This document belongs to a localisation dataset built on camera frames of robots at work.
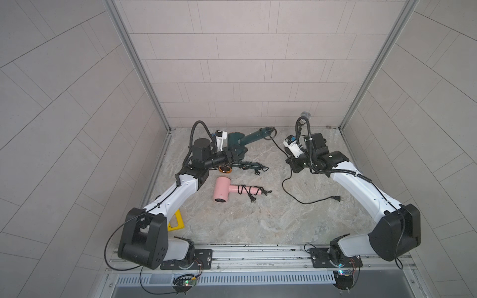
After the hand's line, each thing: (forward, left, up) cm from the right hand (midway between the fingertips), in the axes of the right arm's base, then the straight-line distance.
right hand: (287, 158), depth 82 cm
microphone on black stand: (+17, -11, +10) cm, 23 cm away
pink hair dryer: (-6, +30, -10) cm, 33 cm away
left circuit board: (-41, +44, -14) cm, 62 cm away
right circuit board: (-43, -15, -19) cm, 50 cm away
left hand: (-1, +19, +8) cm, 20 cm away
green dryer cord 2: (-13, -22, -16) cm, 30 cm away
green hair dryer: (+6, +24, -11) cm, 27 cm away
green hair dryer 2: (+1, +22, +14) cm, 26 cm away
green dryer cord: (+6, +16, -12) cm, 20 cm away
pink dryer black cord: (-8, +17, -13) cm, 23 cm away
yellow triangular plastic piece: (-20, +49, -15) cm, 55 cm away
